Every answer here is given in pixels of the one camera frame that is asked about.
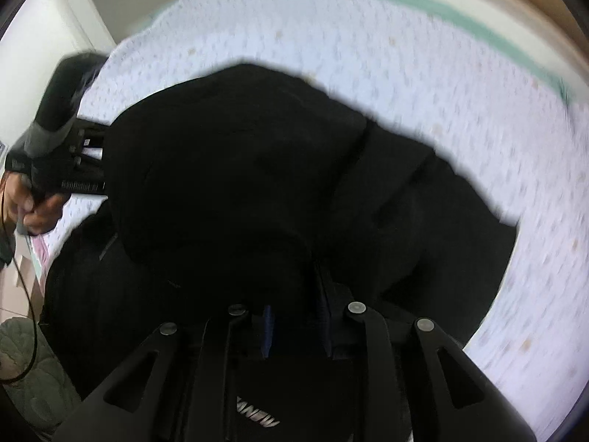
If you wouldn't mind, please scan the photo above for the black hooded jacket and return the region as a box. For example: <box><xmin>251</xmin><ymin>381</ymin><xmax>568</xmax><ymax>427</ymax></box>
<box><xmin>39</xmin><ymin>62</ymin><xmax>519</xmax><ymax>442</ymax></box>

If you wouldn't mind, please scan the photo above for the white wall shelf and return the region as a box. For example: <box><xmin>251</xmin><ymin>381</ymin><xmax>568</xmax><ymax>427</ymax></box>
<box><xmin>0</xmin><ymin>0</ymin><xmax>200</xmax><ymax>63</ymax></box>

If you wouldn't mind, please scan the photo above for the floral quilted bed cover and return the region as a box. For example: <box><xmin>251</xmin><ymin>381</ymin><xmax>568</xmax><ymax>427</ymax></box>
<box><xmin>28</xmin><ymin>0</ymin><xmax>589</xmax><ymax>442</ymax></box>

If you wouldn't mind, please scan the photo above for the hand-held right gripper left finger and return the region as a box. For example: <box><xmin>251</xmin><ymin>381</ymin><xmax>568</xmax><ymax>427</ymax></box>
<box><xmin>53</xmin><ymin>304</ymin><xmax>275</xmax><ymax>442</ymax></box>

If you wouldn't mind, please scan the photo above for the person's left hand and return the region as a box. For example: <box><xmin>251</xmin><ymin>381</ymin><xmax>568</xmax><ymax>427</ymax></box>
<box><xmin>4</xmin><ymin>174</ymin><xmax>66</xmax><ymax>235</ymax></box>

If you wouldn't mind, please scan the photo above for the black cable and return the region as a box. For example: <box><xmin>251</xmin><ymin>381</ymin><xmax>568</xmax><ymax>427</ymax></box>
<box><xmin>0</xmin><ymin>179</ymin><xmax>40</xmax><ymax>384</ymax></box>

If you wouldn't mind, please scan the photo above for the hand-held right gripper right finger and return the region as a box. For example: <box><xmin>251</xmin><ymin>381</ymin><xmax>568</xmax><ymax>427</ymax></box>
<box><xmin>317</xmin><ymin>262</ymin><xmax>537</xmax><ymax>442</ymax></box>

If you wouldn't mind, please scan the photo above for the green quilted floor mat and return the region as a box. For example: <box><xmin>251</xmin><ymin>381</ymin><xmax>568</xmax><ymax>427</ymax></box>
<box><xmin>0</xmin><ymin>318</ymin><xmax>82</xmax><ymax>439</ymax></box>

